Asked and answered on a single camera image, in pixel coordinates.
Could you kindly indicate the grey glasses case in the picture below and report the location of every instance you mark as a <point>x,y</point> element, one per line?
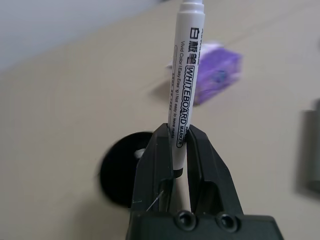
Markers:
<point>312,150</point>

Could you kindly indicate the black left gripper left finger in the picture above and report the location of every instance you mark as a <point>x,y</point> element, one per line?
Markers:
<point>152,162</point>

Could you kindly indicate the white marker black cap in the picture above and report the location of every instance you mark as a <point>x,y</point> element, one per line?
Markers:
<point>186,75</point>

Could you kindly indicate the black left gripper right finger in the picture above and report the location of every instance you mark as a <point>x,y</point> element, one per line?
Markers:
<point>212,172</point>

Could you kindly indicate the purple tissue box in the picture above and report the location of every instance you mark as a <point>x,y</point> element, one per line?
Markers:
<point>217,75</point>

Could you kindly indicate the black plastic cup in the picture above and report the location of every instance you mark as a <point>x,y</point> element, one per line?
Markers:
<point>117,170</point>

